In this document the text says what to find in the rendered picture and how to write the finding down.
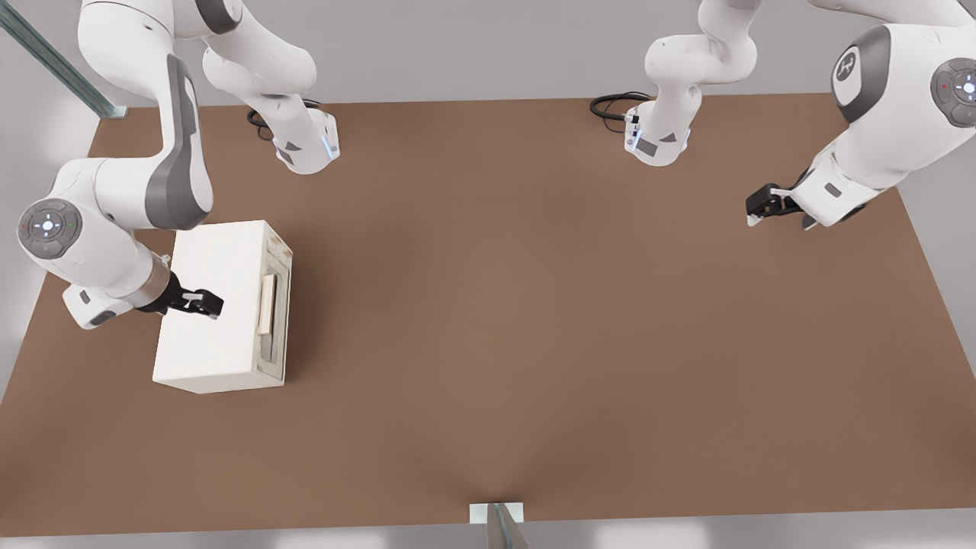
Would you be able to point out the white oven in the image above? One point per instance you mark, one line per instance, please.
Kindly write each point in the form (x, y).
(221, 309)

